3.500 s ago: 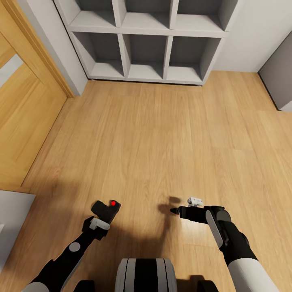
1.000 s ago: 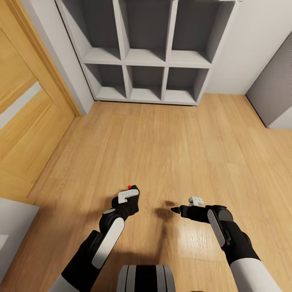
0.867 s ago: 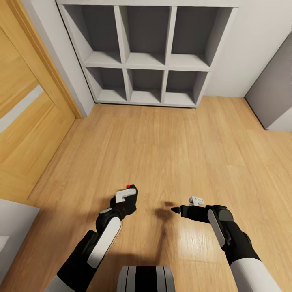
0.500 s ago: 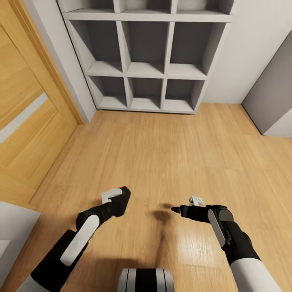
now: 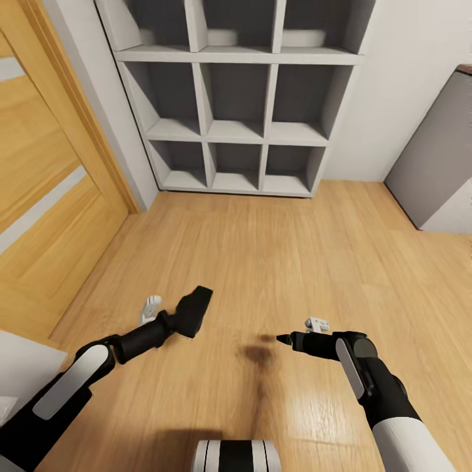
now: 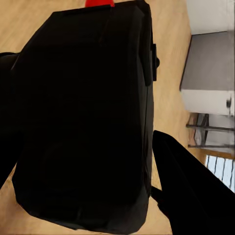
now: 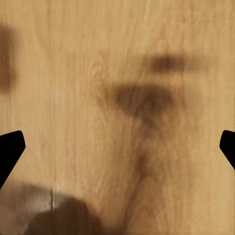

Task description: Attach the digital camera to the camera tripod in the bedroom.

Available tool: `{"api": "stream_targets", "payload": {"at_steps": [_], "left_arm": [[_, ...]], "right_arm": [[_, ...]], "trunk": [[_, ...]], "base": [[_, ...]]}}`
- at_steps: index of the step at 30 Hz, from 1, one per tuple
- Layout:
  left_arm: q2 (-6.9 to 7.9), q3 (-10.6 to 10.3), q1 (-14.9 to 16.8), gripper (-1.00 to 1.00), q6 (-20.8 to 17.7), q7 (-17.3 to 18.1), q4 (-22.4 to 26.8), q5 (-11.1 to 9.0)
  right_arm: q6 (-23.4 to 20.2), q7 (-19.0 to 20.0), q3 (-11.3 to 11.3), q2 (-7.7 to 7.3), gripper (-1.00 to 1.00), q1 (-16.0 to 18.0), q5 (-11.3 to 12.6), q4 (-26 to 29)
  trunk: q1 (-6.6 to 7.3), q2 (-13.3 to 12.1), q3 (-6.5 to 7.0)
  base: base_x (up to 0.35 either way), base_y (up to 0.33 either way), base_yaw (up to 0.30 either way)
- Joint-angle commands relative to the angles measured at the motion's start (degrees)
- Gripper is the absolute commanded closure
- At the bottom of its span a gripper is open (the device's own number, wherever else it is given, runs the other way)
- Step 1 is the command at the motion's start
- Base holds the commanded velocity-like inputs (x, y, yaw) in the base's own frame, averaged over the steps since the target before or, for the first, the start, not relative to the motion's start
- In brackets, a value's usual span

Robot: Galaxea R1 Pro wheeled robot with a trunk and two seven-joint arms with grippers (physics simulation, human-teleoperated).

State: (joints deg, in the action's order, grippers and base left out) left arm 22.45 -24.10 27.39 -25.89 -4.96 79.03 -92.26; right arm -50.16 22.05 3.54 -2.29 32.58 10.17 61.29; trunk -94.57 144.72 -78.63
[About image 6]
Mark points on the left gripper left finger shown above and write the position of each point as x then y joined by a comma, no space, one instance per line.
11,146

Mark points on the digital camera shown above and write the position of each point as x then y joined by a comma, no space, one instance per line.
81,92

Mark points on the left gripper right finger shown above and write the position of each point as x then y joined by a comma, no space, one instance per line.
197,202

